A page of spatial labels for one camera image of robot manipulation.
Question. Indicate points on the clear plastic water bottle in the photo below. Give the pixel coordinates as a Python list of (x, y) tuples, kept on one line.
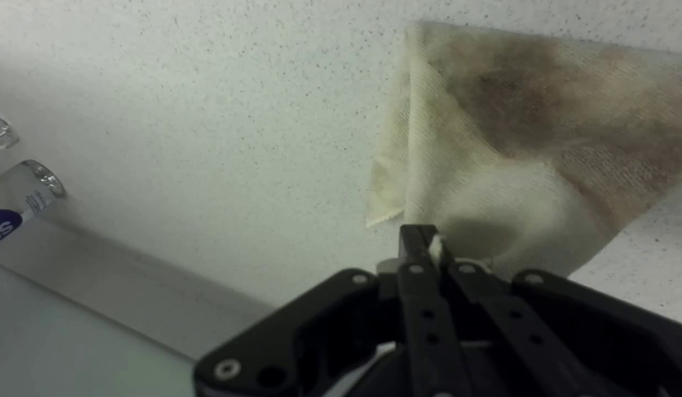
[(17, 200)]

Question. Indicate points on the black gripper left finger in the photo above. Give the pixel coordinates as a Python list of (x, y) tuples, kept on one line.
[(413, 322)]

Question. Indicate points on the stained cream cloth towel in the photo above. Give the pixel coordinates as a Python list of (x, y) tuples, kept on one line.
[(531, 139)]

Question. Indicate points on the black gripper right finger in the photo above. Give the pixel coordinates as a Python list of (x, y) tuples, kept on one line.
[(545, 331)]

